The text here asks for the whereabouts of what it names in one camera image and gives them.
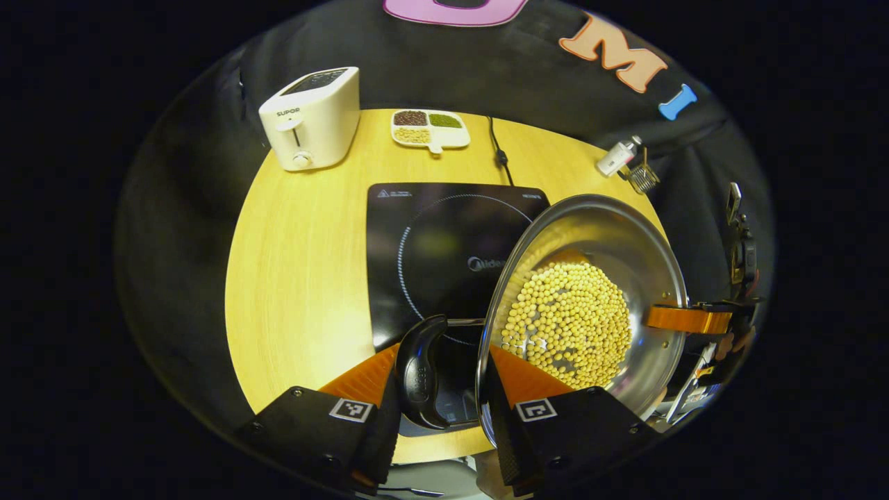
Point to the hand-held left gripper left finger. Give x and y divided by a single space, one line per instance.
312 430

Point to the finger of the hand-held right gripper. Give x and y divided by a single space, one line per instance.
687 319

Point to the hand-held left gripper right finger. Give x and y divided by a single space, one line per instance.
576 430

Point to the steel pot with soybeans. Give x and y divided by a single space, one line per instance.
576 312

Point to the black induction cooktop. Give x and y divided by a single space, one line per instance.
430 257

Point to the clear glass cup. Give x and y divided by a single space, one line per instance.
642 177

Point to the clear plastic bottle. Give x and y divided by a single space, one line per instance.
615 158

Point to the white toaster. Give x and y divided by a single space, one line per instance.
312 118

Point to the white divided dish of beans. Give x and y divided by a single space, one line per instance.
430 128

